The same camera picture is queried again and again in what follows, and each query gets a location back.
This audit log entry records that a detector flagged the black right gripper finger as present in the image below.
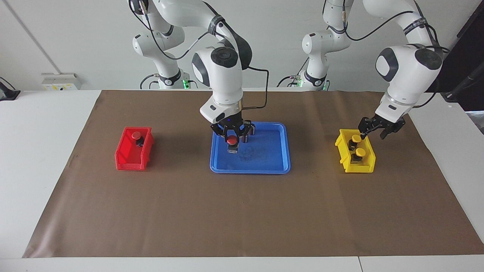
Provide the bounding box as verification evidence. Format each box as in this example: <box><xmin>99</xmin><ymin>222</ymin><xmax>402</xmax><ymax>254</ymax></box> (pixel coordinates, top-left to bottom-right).
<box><xmin>237</xmin><ymin>120</ymin><xmax>254</xmax><ymax>143</ymax></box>
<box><xmin>211</xmin><ymin>123</ymin><xmax>229</xmax><ymax>146</ymax></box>

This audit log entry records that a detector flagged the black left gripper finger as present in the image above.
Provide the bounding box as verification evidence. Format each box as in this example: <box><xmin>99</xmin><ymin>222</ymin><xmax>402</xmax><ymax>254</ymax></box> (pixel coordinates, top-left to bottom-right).
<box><xmin>380</xmin><ymin>120</ymin><xmax>406</xmax><ymax>139</ymax></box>
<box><xmin>358</xmin><ymin>117</ymin><xmax>375</xmax><ymax>140</ymax></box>

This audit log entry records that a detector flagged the blue plastic tray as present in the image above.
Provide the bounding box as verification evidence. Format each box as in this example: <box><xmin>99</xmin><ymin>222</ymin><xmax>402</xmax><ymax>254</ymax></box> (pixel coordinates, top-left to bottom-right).
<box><xmin>210</xmin><ymin>121</ymin><xmax>291</xmax><ymax>175</ymax></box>

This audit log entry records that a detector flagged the yellow plastic bin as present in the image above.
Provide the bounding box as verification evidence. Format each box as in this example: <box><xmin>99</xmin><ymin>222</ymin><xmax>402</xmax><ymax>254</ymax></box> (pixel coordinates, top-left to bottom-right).
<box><xmin>335</xmin><ymin>129</ymin><xmax>376</xmax><ymax>174</ymax></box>

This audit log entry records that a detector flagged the black tube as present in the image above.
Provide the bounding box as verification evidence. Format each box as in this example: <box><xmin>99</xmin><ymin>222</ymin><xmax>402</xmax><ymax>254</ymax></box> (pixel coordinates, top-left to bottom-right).
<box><xmin>444</xmin><ymin>74</ymin><xmax>484</xmax><ymax>102</ymax></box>

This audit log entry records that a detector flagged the brown table mat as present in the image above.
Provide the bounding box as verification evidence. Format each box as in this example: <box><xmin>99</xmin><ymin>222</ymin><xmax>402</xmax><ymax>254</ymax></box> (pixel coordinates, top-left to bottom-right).
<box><xmin>22</xmin><ymin>90</ymin><xmax>484</xmax><ymax>258</ymax></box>

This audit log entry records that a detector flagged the red plastic bin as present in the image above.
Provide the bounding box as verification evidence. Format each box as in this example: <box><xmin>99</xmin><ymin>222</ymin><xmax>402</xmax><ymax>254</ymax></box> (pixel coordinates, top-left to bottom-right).
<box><xmin>115</xmin><ymin>126</ymin><xmax>155</xmax><ymax>171</ymax></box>

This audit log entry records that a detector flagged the black panel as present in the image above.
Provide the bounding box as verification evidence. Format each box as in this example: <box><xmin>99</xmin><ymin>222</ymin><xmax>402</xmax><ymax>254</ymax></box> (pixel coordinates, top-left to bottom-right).
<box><xmin>427</xmin><ymin>4</ymin><xmax>484</xmax><ymax>112</ymax></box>

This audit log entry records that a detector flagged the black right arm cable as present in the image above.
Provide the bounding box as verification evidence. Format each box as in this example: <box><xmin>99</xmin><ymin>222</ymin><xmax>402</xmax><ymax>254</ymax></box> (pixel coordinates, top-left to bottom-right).
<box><xmin>129</xmin><ymin>0</ymin><xmax>270</xmax><ymax>111</ymax></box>

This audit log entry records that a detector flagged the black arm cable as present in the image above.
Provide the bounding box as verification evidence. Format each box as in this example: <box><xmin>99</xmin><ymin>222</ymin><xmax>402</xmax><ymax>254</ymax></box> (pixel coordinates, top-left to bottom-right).
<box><xmin>129</xmin><ymin>0</ymin><xmax>270</xmax><ymax>111</ymax></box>
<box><xmin>323</xmin><ymin>0</ymin><xmax>450</xmax><ymax>110</ymax></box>

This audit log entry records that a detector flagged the black base cable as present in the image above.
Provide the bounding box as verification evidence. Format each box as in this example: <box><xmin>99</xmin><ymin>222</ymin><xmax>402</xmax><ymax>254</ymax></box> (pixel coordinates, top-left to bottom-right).
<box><xmin>277</xmin><ymin>59</ymin><xmax>309</xmax><ymax>88</ymax></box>
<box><xmin>140</xmin><ymin>74</ymin><xmax>160</xmax><ymax>90</ymax></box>

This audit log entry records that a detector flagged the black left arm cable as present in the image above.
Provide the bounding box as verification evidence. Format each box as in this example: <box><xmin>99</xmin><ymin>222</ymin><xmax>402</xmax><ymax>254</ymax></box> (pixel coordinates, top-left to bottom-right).
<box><xmin>323</xmin><ymin>0</ymin><xmax>450</xmax><ymax>110</ymax></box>

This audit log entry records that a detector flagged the white wall socket box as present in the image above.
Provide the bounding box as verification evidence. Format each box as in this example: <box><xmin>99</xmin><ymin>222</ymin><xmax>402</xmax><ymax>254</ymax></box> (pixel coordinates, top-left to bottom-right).
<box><xmin>41</xmin><ymin>73</ymin><xmax>82</xmax><ymax>91</ymax></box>

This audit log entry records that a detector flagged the black device with cable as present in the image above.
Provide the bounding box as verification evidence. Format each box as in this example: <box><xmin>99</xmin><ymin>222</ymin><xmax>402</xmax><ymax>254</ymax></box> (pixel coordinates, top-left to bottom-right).
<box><xmin>0</xmin><ymin>77</ymin><xmax>20</xmax><ymax>101</ymax></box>

